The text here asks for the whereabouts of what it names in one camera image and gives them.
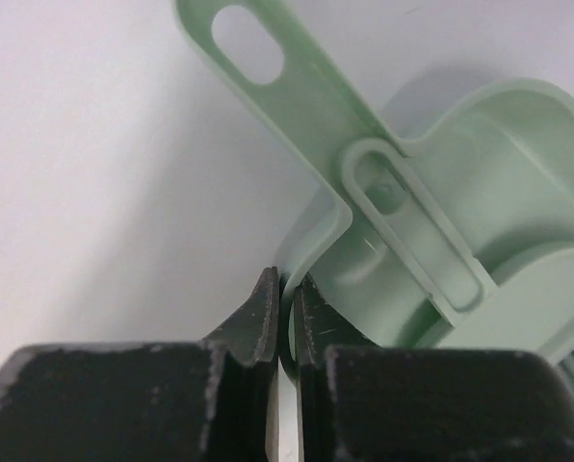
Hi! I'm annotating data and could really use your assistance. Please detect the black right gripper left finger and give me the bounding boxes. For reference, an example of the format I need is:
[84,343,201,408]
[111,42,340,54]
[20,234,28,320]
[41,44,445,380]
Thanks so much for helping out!
[0,268,279,461]

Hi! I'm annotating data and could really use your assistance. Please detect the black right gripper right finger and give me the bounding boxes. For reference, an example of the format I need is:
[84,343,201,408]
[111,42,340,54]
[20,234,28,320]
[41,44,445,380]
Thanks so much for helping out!
[294,278,574,461]

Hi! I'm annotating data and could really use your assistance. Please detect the green plastic dustpan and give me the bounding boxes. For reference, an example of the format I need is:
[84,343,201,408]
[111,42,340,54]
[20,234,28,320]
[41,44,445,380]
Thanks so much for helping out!
[279,79,574,355]

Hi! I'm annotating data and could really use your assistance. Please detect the green hand brush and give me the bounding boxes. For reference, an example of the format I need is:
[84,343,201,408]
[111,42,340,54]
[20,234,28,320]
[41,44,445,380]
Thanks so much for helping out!
[170,0,574,400]

